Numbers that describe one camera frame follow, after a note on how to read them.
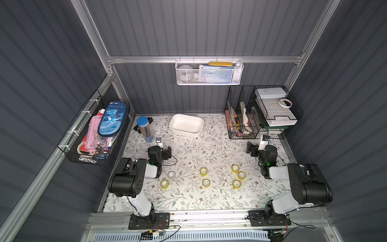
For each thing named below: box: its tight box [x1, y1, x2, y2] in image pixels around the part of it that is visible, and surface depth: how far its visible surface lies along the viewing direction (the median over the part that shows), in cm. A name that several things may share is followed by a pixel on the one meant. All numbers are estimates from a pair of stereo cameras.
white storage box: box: [168, 113, 205, 137], surface depth 115 cm
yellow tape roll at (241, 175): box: [237, 170, 247, 180], surface depth 90 cm
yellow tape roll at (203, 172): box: [199, 167, 209, 177], surface depth 91 cm
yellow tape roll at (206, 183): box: [202, 178, 211, 189], surface depth 87 cm
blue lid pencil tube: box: [136, 115, 155, 143], surface depth 96 cm
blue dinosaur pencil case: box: [97, 100, 128, 138], surface depth 71 cm
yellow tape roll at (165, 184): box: [160, 179, 170, 190], surface depth 86 cm
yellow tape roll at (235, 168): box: [231, 163, 240, 174], surface depth 93 cm
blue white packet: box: [198, 64, 235, 85], surface depth 88 cm
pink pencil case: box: [84, 115, 109, 154], surface depth 69 cm
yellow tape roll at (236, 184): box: [232, 179, 242, 190], surface depth 86 cm
